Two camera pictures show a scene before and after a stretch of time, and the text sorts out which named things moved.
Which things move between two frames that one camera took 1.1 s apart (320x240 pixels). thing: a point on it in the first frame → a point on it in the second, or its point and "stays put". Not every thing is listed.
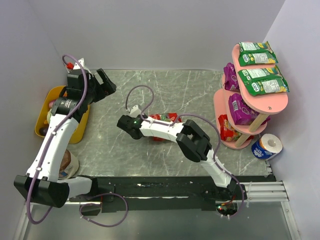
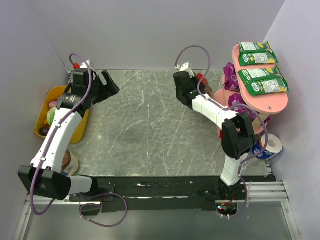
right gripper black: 124,122 → 200,83
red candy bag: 168,117 → 208,89
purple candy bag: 231,79 stays put
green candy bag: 263,81 stays put
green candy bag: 251,53 stays put
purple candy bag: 243,114 stays put
